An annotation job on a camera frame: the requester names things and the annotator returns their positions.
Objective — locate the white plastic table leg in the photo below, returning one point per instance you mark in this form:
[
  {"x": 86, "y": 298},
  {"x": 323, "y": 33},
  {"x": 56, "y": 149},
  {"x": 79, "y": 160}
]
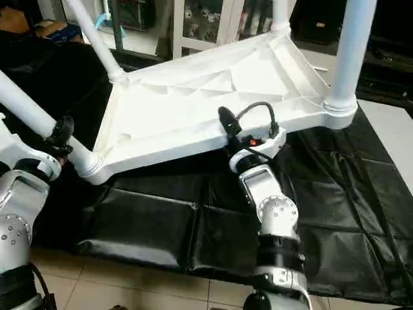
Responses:
[
  {"x": 280, "y": 16},
  {"x": 352, "y": 58},
  {"x": 97, "y": 42},
  {"x": 32, "y": 113}
]

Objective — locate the white plastic table top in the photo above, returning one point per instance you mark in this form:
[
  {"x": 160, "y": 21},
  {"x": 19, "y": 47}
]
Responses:
[{"x": 193, "y": 103}]

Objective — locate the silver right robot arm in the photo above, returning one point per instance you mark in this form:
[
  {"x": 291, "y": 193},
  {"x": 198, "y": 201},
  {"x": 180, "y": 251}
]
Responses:
[{"x": 271, "y": 219}]

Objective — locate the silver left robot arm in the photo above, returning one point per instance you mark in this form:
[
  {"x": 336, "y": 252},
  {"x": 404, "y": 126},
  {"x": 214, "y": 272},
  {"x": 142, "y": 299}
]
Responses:
[{"x": 19, "y": 213}]

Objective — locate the brown cardboard box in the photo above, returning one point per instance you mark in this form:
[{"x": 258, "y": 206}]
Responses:
[{"x": 58, "y": 31}]

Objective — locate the white glass door cabinet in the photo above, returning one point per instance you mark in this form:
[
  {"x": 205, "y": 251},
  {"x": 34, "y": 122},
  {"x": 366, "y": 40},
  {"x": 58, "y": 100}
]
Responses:
[{"x": 206, "y": 26}]

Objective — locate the grey metal pole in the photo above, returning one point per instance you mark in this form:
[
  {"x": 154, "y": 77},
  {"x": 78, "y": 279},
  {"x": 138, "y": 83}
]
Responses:
[{"x": 117, "y": 26}]

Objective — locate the light blue mop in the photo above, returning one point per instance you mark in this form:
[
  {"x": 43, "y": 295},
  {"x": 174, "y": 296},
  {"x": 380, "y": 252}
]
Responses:
[{"x": 103, "y": 18}]

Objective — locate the black work mat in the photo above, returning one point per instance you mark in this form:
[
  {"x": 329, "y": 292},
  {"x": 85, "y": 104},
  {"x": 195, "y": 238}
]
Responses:
[{"x": 161, "y": 226}]

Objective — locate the white flat sheet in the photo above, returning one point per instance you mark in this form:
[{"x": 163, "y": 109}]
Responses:
[{"x": 390, "y": 135}]

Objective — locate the black tv cabinet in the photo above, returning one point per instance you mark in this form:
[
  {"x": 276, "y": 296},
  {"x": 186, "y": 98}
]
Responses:
[{"x": 393, "y": 39}]

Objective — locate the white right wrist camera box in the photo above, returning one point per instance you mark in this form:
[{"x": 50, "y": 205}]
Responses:
[{"x": 264, "y": 152}]

